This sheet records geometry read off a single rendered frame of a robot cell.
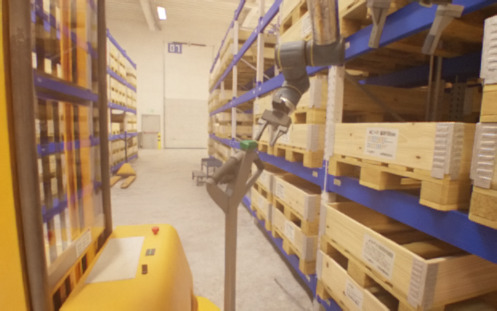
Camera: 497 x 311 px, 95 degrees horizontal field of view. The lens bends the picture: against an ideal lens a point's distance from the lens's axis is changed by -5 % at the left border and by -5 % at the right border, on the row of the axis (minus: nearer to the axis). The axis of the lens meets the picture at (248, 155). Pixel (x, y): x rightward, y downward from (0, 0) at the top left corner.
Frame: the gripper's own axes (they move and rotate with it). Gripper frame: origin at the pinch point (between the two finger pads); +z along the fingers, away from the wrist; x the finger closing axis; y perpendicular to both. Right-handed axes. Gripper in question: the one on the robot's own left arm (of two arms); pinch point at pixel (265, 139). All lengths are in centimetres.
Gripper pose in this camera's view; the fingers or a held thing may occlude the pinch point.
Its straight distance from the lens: 108.5
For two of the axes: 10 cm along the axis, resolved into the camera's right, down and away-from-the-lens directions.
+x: -8.4, -3.5, 4.2
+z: -4.7, 8.5, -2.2
